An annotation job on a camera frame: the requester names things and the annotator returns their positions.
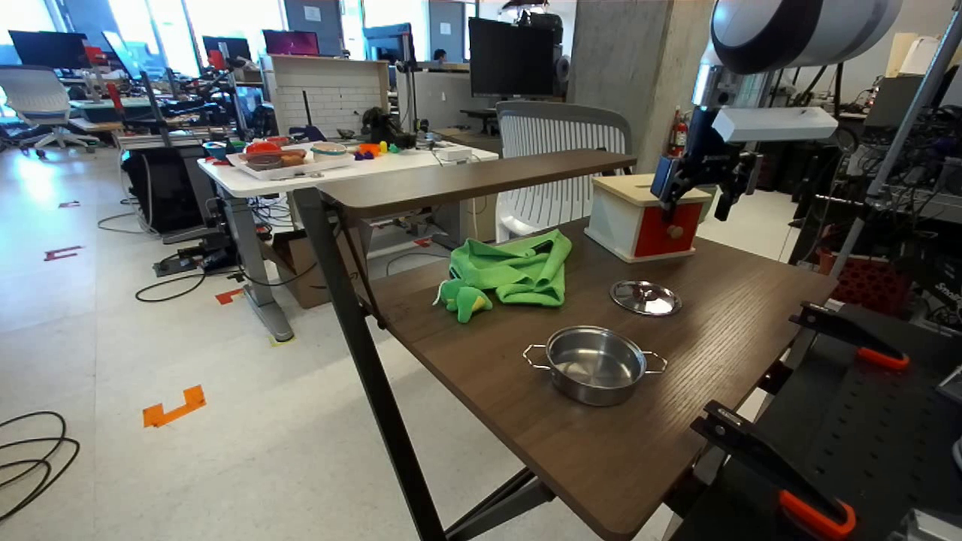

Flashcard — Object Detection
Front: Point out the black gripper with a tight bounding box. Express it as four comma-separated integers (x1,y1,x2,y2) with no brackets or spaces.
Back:
655,138,760,224

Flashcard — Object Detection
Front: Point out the light wooden box with slot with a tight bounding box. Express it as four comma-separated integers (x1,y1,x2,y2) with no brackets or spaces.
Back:
584,171,715,268

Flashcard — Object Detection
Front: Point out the white ribbed office chair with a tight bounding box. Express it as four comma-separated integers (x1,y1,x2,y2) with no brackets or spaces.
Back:
493,101,633,242

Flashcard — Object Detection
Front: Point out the red crate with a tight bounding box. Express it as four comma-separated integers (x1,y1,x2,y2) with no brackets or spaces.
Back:
818,249,920,321

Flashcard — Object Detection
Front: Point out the green cloth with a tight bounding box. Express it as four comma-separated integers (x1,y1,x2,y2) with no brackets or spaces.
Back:
430,229,576,323

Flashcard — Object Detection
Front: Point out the silver metal pole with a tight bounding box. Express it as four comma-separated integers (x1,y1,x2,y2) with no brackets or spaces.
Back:
827,10,962,283

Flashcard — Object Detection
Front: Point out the large black monitor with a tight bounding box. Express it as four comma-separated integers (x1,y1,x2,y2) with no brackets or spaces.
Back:
465,12,565,99

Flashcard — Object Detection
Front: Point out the brown wooden shelf board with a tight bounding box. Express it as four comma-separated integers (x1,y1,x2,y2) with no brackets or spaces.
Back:
312,147,639,215

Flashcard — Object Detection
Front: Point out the white pegboard panel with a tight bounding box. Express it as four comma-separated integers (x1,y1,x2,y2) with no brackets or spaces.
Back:
268,53,394,141

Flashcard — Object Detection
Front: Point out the white desk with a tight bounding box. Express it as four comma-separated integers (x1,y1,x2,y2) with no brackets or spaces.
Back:
196,138,501,346

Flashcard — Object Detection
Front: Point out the red orange toy pile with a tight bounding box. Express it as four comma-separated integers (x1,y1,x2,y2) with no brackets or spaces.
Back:
241,136,311,171

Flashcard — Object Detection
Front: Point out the black power strip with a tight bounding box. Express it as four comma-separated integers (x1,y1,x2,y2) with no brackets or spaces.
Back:
151,242,241,278

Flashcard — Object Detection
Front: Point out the white plain office chair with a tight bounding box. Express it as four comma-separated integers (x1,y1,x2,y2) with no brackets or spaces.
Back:
0,66,101,159

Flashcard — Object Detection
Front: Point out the small black monitor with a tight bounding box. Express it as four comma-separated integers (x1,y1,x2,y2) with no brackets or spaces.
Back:
7,27,94,73

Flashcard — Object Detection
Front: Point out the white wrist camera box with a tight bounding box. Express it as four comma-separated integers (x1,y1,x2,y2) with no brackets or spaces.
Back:
709,101,841,145

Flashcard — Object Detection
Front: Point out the black clamp with orange handle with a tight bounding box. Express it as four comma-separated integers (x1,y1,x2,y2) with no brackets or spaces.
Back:
791,301,913,376
689,398,862,541

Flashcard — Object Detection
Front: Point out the small steel pot with handles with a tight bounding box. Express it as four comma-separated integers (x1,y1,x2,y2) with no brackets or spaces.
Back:
519,321,672,409

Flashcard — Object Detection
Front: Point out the black metal table frame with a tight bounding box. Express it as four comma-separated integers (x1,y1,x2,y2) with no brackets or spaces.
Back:
291,187,558,541

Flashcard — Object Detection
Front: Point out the black floor cable loop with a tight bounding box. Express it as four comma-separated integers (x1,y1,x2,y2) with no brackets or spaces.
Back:
0,404,83,525

